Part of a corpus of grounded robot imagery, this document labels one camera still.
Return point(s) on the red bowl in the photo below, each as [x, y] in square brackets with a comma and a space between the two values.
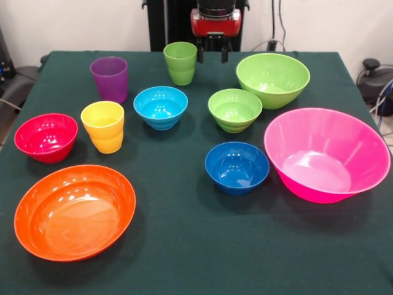
[46, 138]

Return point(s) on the small green bowl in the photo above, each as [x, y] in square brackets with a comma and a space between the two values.
[235, 110]

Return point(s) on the dark blue bowl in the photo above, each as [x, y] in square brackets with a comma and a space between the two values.
[236, 169]

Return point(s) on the yellow cup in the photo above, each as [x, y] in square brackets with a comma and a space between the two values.
[104, 139]

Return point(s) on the green cup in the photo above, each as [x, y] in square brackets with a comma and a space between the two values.
[180, 73]

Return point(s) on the large pink bowl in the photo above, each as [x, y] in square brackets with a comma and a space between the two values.
[322, 153]

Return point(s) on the large orange bowl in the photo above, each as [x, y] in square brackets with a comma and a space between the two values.
[73, 215]

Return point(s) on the dark green tablecloth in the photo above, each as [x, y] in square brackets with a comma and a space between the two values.
[184, 221]

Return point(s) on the purple cup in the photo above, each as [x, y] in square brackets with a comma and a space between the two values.
[110, 83]

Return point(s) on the light blue bowl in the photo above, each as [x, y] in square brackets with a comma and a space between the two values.
[160, 107]

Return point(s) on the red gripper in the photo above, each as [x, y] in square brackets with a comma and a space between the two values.
[215, 26]

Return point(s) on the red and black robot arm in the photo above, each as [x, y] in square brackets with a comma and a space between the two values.
[216, 6]

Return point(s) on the large green bowl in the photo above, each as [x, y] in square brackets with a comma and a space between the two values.
[273, 80]

